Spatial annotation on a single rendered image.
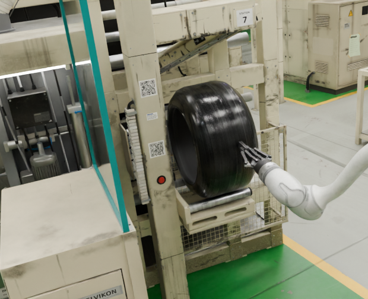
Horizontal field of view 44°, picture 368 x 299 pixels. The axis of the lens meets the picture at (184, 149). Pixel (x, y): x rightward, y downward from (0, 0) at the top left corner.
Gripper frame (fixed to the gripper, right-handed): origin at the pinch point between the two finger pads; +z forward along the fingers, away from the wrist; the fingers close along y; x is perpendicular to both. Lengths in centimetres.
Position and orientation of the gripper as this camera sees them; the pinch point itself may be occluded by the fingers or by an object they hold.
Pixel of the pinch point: (243, 147)
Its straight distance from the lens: 197.4
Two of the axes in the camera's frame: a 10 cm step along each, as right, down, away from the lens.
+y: -9.3, 2.3, -2.8
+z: -3.6, -4.6, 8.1
